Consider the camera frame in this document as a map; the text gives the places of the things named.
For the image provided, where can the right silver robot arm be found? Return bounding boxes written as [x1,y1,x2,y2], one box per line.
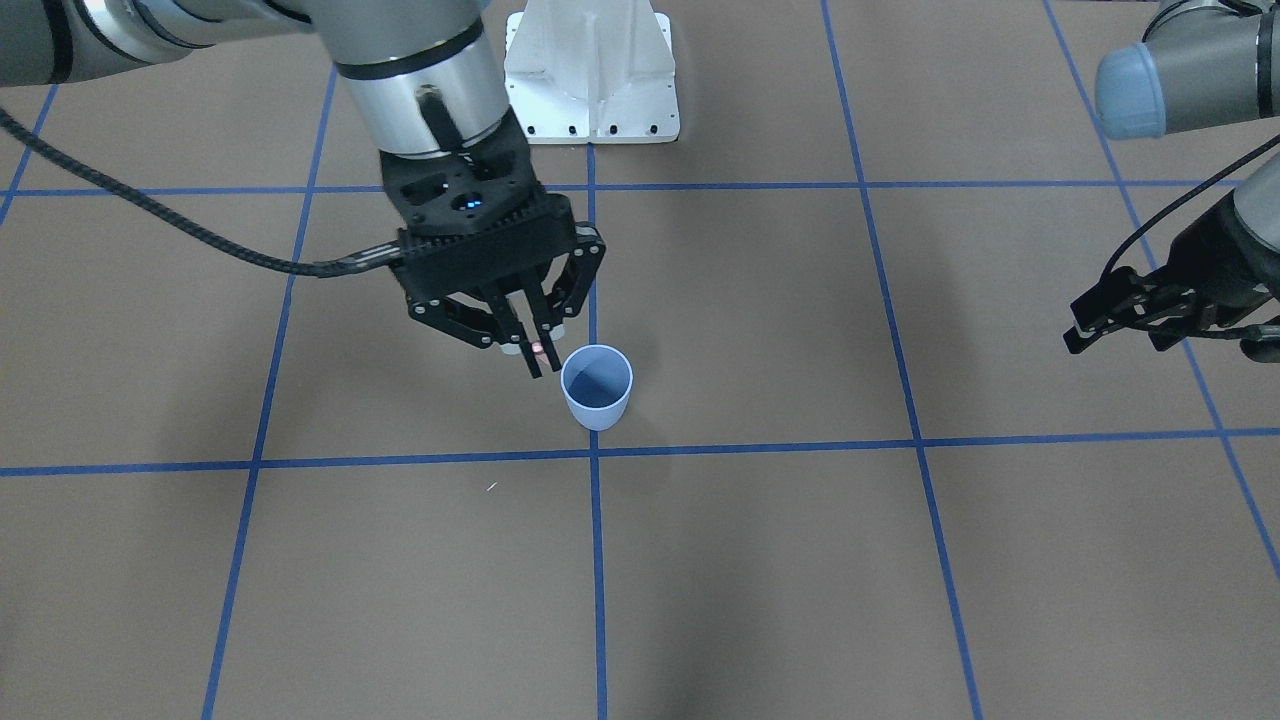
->
[3,1,605,377]

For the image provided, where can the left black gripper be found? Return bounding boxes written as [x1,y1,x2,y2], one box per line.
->
[1062,190,1277,355]

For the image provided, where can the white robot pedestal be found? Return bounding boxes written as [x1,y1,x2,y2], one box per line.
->
[504,1,682,145]

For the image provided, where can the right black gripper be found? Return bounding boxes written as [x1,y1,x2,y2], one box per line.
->
[404,222,605,379]

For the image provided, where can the blue cup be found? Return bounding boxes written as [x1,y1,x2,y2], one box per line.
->
[559,345,635,432]

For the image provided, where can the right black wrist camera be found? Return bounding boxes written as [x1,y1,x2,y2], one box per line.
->
[378,108,577,301]

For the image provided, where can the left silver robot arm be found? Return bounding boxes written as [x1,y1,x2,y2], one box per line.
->
[1062,1,1279,363]

